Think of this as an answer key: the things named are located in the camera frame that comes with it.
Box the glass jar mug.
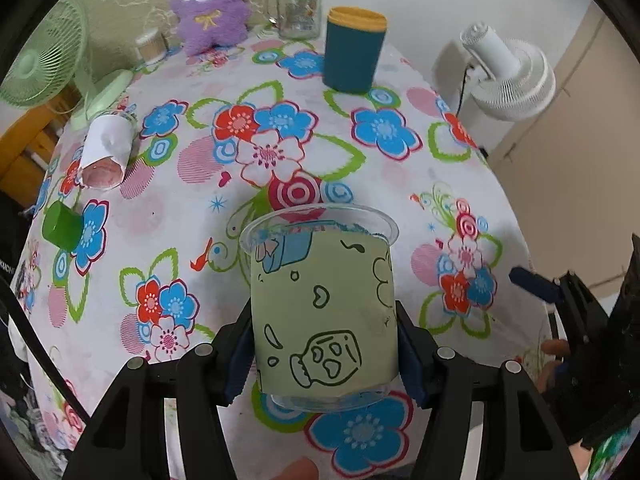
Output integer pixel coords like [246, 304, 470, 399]
[266, 0, 325, 41]

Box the white label plastic cup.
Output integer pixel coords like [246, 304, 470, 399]
[77, 109, 139, 192]

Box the small green cup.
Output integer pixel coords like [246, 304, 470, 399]
[41, 201, 84, 251]

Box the floral tablecloth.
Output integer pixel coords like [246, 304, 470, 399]
[10, 34, 557, 480]

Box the purple plush toy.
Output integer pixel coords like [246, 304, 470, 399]
[169, 0, 252, 58]

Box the person's right hand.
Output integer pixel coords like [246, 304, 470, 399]
[537, 338, 571, 392]

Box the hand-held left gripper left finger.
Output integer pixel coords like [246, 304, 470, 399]
[62, 299, 257, 480]

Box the green electric fan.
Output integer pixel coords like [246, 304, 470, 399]
[0, 0, 135, 132]

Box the small jar with white lid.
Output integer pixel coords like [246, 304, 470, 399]
[134, 27, 169, 67]

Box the wooden furniture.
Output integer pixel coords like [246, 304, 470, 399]
[0, 77, 68, 207]

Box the black fan cable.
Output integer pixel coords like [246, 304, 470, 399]
[456, 62, 476, 117]

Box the person's left hand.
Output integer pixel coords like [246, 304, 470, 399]
[267, 456, 320, 480]

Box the white electric fan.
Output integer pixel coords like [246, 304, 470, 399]
[452, 21, 557, 147]

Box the green label plastic cup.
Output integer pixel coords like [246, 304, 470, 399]
[239, 204, 400, 414]

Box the teal cup with yellow rim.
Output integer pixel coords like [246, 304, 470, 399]
[321, 6, 388, 94]

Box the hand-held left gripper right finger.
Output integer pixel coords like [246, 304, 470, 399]
[395, 300, 576, 480]

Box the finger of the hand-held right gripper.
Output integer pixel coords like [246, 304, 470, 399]
[509, 266, 610, 343]

